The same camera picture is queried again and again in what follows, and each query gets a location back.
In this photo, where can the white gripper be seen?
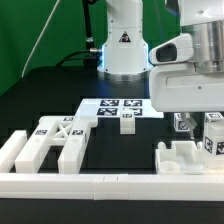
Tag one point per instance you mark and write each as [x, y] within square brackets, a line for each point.
[178, 88]

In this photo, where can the white chair seat part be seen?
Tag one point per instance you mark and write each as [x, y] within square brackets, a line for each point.
[182, 158]

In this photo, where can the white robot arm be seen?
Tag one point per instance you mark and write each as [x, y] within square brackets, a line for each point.
[125, 54]

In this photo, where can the white chair back part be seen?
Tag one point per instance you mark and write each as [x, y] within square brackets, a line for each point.
[70, 133]

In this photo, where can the white bar part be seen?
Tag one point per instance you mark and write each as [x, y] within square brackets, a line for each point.
[11, 149]

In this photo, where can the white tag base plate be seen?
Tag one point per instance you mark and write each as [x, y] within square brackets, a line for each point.
[111, 108]

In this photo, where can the white front fence wall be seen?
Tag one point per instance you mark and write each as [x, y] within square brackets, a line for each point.
[113, 187]

